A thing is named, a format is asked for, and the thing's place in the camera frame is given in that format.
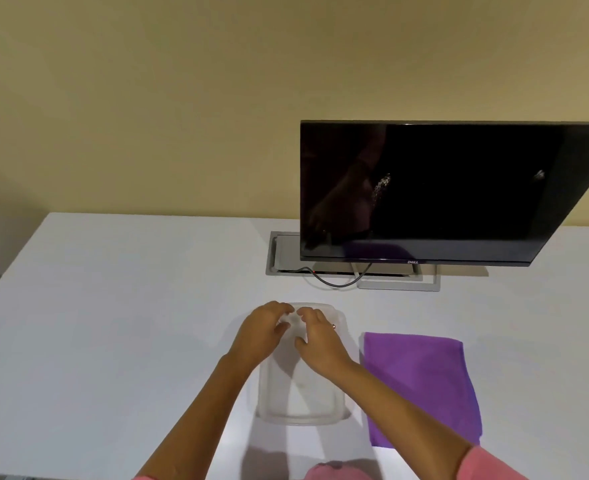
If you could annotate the purple microfiber cloth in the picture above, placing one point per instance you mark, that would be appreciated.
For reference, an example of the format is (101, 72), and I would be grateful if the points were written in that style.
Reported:
(419, 384)

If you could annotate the person's right forearm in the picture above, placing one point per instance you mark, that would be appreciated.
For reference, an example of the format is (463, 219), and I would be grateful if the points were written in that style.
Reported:
(399, 419)

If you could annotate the person's left hand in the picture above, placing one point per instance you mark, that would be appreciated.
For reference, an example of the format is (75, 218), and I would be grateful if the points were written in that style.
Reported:
(257, 334)

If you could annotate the black Dell monitor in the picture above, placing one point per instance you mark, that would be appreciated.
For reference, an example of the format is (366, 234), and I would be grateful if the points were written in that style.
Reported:
(449, 194)

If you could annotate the person's right hand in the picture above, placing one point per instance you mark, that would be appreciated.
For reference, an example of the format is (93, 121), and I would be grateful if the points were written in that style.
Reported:
(324, 344)

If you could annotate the pink shirt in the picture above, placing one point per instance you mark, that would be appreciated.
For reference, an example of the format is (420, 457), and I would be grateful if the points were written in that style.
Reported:
(484, 464)

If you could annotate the person's left forearm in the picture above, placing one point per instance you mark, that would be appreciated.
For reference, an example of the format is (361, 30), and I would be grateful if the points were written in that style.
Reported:
(199, 419)

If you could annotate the clear plastic container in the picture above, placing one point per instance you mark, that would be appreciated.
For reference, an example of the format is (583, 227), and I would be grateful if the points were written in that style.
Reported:
(299, 399)

